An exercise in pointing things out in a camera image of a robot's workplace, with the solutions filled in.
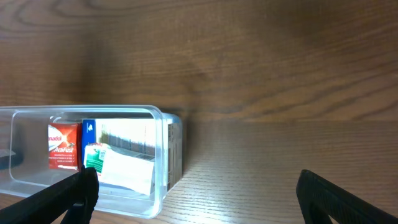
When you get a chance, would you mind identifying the red Panadol box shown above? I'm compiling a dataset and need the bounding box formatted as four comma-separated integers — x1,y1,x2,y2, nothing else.
48,123,81,170

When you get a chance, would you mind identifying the blue fever patch box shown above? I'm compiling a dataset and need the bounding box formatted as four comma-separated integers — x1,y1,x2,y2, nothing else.
81,118,182,192

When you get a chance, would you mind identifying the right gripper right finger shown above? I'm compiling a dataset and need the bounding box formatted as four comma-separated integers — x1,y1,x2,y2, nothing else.
296,169,397,224

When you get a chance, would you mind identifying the clear plastic container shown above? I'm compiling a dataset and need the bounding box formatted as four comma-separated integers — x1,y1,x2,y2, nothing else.
1,105,183,223

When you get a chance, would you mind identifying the white green medicine sachet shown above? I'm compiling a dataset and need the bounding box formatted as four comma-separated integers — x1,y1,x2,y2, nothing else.
83,143,155,195

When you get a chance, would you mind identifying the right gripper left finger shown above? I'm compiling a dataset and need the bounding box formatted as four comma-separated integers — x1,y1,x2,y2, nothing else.
1,167,99,224

